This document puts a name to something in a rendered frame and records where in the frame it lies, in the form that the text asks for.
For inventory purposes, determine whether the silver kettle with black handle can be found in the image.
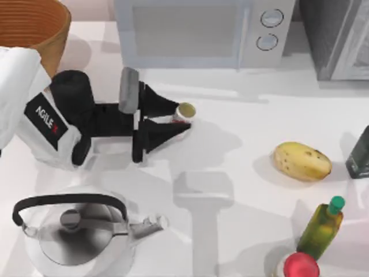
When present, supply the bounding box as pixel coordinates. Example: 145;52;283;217
12;186;170;277

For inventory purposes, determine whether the yellow bread loaf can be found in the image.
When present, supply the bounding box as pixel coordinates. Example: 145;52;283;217
273;141;333;182

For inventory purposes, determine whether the jar with red lid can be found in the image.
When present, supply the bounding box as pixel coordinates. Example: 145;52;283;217
276;251;321;277

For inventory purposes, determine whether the green bottle with green cap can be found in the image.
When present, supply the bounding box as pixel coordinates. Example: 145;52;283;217
296;196;346;261

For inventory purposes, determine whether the pale microwave oven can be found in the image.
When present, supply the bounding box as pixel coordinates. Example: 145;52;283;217
113;0;297;72

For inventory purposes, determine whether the brown woven basket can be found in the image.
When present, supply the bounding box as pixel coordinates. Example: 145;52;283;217
0;0;72;79

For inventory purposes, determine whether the dark green box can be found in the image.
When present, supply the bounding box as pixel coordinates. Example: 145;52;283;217
345;125;369;181

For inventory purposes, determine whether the pale grey rounded box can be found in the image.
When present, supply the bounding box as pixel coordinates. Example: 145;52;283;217
119;67;140;114

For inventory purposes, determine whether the grey cabinet with dark inside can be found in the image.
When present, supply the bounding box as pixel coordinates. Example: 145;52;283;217
299;0;369;83

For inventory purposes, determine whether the round microwave knob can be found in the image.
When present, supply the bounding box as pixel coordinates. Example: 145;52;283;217
260;8;285;27
256;32;280;53

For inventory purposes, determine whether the microwave oven door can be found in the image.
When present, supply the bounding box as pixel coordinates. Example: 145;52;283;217
113;0;249;72

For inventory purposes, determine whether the small red and white can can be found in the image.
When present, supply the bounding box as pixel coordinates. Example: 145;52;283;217
172;102;198;128

